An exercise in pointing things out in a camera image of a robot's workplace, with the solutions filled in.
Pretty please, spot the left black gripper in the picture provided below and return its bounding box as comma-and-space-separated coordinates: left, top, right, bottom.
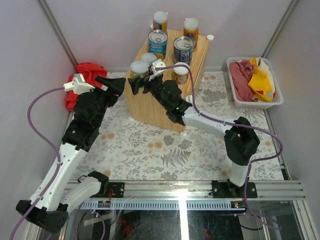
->
89, 76, 126, 129

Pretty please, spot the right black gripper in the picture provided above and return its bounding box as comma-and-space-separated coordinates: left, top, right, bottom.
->
128, 69, 170, 110

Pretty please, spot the short yellow silver-top can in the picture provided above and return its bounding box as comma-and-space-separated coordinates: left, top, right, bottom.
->
130, 60, 149, 79

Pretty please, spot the small green white-lid can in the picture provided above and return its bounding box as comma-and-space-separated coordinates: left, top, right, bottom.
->
141, 52, 158, 65

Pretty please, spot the fruit can silver bottom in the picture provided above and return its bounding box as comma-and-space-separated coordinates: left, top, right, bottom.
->
172, 62, 189, 85

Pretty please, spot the Progresso chicken noodle can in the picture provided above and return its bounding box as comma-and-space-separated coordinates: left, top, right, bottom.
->
148, 29, 168, 60

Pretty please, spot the dark blue soup can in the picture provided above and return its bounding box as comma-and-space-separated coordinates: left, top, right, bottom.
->
173, 36, 194, 66

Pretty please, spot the tall yellow congee can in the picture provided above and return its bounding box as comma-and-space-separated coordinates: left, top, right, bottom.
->
183, 18, 199, 52

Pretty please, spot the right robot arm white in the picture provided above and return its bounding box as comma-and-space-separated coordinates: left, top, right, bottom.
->
128, 66, 260, 198

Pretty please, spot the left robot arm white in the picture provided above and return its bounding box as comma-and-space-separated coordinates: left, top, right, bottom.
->
16, 73, 126, 234

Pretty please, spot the red crumpled cloth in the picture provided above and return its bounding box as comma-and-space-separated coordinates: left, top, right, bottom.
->
65, 62, 108, 112

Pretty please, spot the wooden grain cabinet box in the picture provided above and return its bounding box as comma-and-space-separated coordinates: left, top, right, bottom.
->
124, 29, 210, 132

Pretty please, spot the white corner connector front-right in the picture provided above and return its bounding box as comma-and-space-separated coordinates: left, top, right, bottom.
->
185, 95, 194, 104

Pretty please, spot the floral table mat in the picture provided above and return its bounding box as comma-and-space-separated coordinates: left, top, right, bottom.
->
70, 71, 284, 181

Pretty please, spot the white corner connector back-right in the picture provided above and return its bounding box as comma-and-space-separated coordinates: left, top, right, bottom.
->
206, 34, 214, 41

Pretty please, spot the pink cloth in basket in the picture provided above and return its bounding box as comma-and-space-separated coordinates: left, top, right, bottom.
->
229, 60, 255, 102

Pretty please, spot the white plastic basket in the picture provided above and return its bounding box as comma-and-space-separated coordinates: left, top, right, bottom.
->
226, 56, 284, 109

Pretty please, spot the yellow cloth in basket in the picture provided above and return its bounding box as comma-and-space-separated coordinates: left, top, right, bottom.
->
248, 57, 273, 102

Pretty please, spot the white cloth in basket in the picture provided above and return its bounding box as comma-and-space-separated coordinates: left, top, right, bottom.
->
256, 57, 275, 94

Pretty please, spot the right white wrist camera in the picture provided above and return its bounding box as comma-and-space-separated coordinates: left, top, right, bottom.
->
149, 59, 166, 81

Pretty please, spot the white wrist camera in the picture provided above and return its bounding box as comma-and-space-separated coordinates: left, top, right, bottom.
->
63, 73, 95, 95
149, 59, 166, 81

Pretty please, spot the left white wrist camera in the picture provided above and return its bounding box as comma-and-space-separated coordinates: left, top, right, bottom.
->
63, 73, 95, 95

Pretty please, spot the aluminium mounting rail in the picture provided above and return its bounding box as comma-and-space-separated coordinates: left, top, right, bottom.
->
37, 179, 306, 201

